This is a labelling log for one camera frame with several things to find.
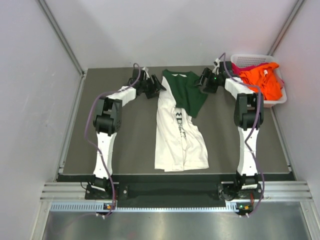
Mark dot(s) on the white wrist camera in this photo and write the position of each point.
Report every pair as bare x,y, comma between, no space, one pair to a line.
217,62
146,70

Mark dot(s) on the left aluminium frame post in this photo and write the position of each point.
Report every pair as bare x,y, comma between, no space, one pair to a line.
44,7

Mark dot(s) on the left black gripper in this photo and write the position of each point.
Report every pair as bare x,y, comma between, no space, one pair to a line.
154,87

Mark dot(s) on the right aluminium frame post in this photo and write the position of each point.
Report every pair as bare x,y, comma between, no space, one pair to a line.
297,7

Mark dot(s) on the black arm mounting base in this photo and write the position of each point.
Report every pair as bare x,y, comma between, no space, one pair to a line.
158,190

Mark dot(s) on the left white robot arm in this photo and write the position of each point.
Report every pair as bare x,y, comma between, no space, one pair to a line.
106,116

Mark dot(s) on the orange t-shirt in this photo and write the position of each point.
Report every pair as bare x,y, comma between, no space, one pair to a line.
263,77

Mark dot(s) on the white plastic laundry basket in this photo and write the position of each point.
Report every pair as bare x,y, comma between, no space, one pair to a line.
243,60

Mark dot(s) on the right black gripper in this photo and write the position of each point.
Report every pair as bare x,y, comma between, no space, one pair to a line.
207,74

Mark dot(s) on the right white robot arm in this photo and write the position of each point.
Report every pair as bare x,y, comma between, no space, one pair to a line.
248,118

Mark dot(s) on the white and green t-shirt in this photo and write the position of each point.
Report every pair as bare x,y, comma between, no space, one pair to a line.
179,145

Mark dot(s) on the pink t-shirt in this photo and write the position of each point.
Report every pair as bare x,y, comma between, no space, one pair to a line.
236,70

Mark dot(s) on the grey slotted cable duct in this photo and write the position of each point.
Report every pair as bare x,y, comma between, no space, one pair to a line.
103,207

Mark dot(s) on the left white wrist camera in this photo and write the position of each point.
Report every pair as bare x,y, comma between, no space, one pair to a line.
146,70

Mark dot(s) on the aluminium frame post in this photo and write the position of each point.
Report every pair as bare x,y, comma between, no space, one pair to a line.
297,7
44,7

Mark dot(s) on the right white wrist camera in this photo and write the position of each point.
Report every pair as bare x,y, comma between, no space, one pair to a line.
217,62

